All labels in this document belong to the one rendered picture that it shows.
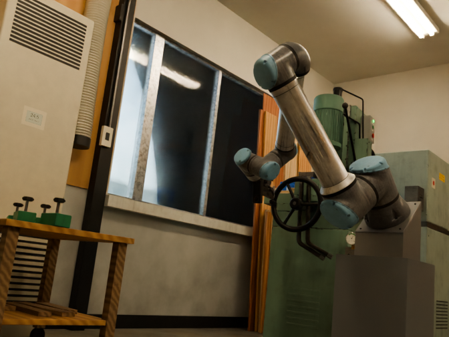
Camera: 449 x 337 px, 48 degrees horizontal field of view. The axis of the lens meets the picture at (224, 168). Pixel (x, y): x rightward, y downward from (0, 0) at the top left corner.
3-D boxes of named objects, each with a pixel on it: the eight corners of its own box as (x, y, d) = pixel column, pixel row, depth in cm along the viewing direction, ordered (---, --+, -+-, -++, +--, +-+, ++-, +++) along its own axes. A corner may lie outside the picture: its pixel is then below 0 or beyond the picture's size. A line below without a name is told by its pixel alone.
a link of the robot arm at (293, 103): (383, 208, 199) (292, 37, 184) (357, 234, 191) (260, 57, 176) (355, 208, 212) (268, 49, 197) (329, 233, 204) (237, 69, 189)
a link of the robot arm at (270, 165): (282, 156, 228) (262, 148, 236) (264, 169, 222) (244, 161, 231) (284, 172, 233) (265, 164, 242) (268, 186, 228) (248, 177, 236)
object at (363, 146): (353, 162, 302) (354, 138, 305) (357, 166, 309) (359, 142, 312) (367, 162, 297) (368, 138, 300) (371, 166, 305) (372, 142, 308)
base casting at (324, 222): (271, 226, 283) (272, 210, 285) (311, 239, 330) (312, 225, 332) (349, 229, 259) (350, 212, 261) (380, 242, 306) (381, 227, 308)
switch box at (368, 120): (359, 140, 313) (361, 115, 317) (364, 144, 322) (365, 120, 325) (369, 139, 310) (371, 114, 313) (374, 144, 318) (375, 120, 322)
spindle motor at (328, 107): (305, 145, 292) (309, 94, 299) (317, 153, 307) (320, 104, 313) (335, 144, 283) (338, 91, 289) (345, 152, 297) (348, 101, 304)
